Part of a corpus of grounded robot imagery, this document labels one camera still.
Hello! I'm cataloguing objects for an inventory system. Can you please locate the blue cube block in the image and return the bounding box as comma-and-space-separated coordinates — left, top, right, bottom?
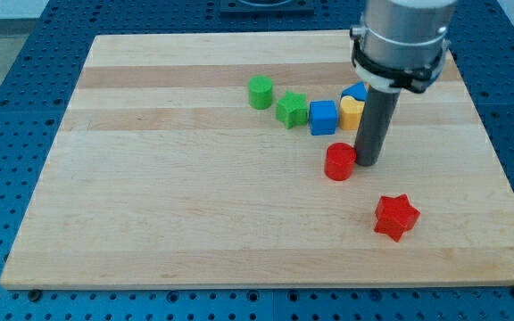
309, 100, 338, 136

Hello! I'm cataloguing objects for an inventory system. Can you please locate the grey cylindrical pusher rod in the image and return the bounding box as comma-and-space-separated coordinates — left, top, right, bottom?
354, 86, 400, 167

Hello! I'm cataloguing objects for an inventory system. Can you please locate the green cylinder block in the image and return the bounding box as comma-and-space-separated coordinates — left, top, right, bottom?
248, 75, 274, 110

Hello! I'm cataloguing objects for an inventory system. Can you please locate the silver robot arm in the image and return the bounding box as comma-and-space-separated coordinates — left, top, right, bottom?
350, 0, 457, 94

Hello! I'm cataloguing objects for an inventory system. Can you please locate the light wooden board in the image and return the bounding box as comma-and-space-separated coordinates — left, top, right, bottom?
0, 30, 514, 290

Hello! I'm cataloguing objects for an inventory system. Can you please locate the red star block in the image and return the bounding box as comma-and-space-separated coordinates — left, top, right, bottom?
374, 193, 420, 243

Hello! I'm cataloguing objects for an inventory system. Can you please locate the yellow heart block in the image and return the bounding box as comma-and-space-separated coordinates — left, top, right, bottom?
338, 95, 365, 130

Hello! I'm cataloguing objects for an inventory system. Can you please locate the blue crescent block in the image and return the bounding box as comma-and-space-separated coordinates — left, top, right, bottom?
341, 81, 368, 102

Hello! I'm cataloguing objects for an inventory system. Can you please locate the green star block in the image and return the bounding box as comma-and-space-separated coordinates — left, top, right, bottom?
276, 91, 309, 129

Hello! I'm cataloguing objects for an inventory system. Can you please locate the red cylinder block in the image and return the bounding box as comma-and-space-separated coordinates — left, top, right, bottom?
324, 143, 356, 181

